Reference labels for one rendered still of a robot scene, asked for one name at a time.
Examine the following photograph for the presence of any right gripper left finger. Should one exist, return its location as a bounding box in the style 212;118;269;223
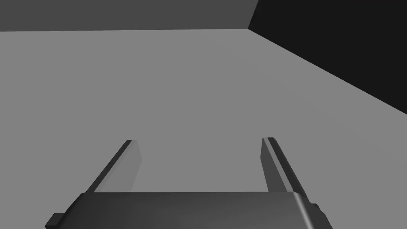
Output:
85;140;143;193

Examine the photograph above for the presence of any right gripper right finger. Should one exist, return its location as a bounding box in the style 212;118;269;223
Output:
260;137;306;193

